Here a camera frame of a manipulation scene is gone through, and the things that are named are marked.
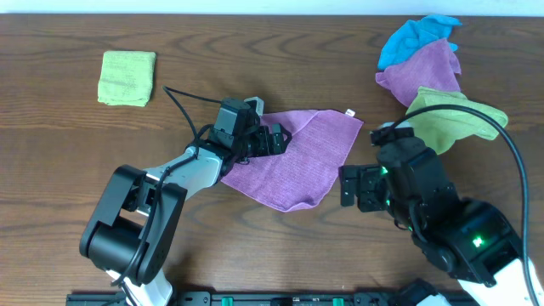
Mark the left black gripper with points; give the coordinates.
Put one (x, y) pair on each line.
(275, 141)

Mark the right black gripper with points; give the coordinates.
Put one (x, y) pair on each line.
(367, 178)

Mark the purple microfiber cloth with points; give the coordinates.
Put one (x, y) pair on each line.
(300, 177)

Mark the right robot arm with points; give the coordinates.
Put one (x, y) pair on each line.
(468, 239)

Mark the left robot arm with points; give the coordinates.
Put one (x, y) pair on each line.
(131, 229)

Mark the loose green cloth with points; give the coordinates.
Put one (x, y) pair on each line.
(440, 129)

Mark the purple cloth under blue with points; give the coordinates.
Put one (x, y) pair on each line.
(433, 66)

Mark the blue crumpled cloth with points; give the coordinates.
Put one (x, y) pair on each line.
(413, 35)

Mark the folded green cloth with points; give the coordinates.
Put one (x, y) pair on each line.
(126, 78)

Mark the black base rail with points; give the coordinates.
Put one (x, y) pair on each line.
(235, 299)

